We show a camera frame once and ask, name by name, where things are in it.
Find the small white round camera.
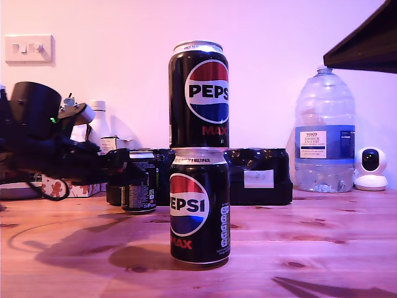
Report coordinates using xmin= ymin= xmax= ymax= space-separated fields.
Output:
xmin=353 ymin=147 xmax=388 ymax=192

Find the white bottle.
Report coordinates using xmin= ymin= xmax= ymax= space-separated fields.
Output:
xmin=87 ymin=99 xmax=112 ymax=147

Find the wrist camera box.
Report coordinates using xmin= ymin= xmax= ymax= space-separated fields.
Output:
xmin=58 ymin=101 xmax=97 ymax=125

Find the grey plate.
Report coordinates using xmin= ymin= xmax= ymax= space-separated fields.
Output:
xmin=0 ymin=181 xmax=43 ymax=201

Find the gingerbread print tissue box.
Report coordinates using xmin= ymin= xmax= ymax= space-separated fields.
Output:
xmin=42 ymin=175 xmax=108 ymax=199

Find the black Pepsi Max can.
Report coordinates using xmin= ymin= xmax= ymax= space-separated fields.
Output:
xmin=121 ymin=150 xmax=158 ymax=215
xmin=169 ymin=148 xmax=232 ymax=264
xmin=168 ymin=40 xmax=230 ymax=149

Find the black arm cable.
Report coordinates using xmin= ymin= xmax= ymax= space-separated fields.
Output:
xmin=26 ymin=176 xmax=71 ymax=202

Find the white wall switch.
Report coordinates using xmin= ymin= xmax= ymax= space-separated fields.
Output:
xmin=4 ymin=34 xmax=56 ymax=66

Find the small white carton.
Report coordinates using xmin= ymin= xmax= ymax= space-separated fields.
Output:
xmin=99 ymin=136 xmax=136 ymax=153

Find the large clear water bottle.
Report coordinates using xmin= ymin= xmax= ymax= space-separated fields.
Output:
xmin=293 ymin=65 xmax=356 ymax=193

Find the black Pepsi Max multipack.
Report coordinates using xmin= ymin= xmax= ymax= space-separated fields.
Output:
xmin=106 ymin=148 xmax=294 ymax=206

